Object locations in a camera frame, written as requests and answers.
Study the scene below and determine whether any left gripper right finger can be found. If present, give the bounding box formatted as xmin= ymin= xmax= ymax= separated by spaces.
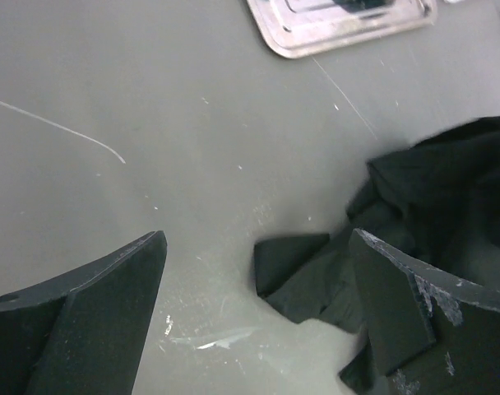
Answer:
xmin=350 ymin=229 xmax=500 ymax=394

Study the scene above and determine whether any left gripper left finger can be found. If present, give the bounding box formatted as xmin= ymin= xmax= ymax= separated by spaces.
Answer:
xmin=0 ymin=230 xmax=167 ymax=394

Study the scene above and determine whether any black button shirt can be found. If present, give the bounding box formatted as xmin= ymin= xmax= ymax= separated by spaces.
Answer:
xmin=252 ymin=116 xmax=500 ymax=394

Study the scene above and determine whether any steel tray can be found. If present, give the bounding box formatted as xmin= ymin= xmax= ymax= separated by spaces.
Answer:
xmin=247 ymin=0 xmax=438 ymax=59

